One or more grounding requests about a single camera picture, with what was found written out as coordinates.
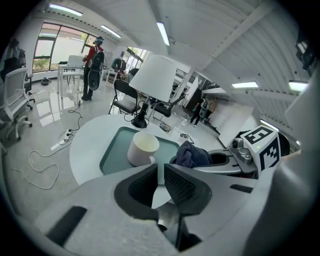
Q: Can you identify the white power strip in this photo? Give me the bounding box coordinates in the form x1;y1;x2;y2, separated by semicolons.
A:
62;128;76;144

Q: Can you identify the black floor cable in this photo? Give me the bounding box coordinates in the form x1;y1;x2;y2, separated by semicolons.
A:
67;99;84;132

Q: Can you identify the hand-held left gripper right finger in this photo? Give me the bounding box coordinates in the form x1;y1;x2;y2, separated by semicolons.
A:
164;163;260;252

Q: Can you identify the white shade table lamp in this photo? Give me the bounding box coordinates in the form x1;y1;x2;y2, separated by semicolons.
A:
128;54;177;129

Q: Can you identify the white marble table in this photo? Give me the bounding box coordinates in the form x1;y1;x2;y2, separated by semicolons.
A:
173;119;236;153

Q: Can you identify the round white side table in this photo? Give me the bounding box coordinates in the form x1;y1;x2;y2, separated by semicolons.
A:
69;113;226;209

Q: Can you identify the ceiling light panel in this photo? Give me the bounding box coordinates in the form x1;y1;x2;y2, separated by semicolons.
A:
99;24;122;39
288;79;309;92
156;21;171;47
48;3;84;17
231;80;259;89

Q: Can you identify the black folding chair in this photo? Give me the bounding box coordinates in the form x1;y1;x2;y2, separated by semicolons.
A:
108;79;141;116

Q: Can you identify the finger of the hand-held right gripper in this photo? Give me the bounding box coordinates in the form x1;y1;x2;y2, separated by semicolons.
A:
207;148;236;165
169;156;245;177

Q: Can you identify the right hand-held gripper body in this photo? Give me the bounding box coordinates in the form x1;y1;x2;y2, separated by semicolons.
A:
231;124;281;180

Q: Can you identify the cream white cup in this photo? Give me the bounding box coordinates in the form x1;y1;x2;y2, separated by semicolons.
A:
127;131;161;167

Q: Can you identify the black chrome-frame office chair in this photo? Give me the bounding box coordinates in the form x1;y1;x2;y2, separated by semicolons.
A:
149;94;186;121

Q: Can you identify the large window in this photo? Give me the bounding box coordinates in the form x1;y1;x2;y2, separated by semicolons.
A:
32;21;91;74

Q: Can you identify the black jacket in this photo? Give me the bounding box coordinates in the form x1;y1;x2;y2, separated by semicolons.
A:
0;38;27;81

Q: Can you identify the wicker waste basket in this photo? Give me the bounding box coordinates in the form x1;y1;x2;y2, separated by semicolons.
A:
159;122;173;134

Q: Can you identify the white metal-leg desk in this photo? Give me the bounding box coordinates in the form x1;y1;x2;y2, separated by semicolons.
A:
57;55;87;95

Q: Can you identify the green rectangular tray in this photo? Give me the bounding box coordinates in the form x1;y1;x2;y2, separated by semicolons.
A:
99;126;181;177

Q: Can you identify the black swivel chair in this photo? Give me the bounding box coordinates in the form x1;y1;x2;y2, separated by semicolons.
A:
23;73;36;111

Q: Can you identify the dark blue-grey cloth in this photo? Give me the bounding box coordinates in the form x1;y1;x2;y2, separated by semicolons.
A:
174;140;214;169

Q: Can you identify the white floor cable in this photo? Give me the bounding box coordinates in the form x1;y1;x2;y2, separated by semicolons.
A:
11;129;74;190

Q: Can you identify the white mesh office chair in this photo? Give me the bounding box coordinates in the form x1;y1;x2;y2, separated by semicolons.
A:
0;67;34;141

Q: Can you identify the person's right forearm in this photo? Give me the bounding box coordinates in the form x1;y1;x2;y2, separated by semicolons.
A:
282;149;303;163

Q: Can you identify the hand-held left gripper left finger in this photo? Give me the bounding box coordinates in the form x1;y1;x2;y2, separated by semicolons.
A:
33;163;177;256

